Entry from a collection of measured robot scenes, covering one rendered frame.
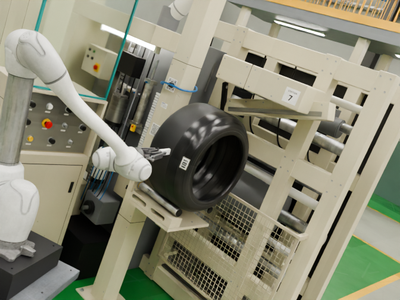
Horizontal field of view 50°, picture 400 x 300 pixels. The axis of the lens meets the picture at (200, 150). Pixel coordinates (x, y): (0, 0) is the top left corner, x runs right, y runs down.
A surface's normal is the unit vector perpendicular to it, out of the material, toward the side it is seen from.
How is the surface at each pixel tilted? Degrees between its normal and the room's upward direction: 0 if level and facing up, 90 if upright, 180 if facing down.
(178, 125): 56
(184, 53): 90
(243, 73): 90
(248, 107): 90
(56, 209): 90
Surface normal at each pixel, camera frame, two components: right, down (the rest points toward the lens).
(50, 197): 0.70, 0.41
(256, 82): -0.62, -0.06
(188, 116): -0.16, -0.71
